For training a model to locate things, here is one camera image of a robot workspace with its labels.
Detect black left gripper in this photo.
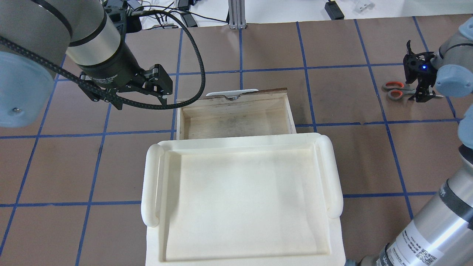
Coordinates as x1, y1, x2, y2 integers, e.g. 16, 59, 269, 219
76, 41, 173, 110

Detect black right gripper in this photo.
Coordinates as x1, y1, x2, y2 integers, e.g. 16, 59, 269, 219
408, 61, 438, 103

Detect grey orange handled scissors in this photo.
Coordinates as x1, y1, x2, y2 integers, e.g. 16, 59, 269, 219
382, 81, 445, 101

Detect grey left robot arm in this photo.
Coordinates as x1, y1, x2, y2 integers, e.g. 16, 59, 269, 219
0, 0, 173, 128

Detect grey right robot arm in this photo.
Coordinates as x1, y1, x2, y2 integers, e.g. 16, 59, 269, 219
358, 18, 472, 266

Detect open wooden drawer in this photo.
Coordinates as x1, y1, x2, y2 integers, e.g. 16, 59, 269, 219
176, 88, 296, 140

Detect black power adapter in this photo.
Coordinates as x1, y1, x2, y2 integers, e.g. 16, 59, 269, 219
324, 0, 345, 20

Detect white plastic tray box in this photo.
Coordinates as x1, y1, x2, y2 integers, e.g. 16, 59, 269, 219
141, 133, 345, 266

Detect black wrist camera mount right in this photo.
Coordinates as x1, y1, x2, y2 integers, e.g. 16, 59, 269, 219
403, 40, 435, 84

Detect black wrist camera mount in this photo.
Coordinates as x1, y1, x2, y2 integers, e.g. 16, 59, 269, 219
101, 0, 144, 36
403, 40, 435, 84

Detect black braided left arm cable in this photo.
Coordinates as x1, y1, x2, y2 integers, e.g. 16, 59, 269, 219
0, 10, 206, 110

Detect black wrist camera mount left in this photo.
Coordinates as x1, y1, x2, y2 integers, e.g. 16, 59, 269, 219
101, 0, 144, 36

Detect white drawer handle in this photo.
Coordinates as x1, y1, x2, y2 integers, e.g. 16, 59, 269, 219
206, 89, 259, 98

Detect aluminium frame post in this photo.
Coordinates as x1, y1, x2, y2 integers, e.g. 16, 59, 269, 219
228, 0, 247, 29

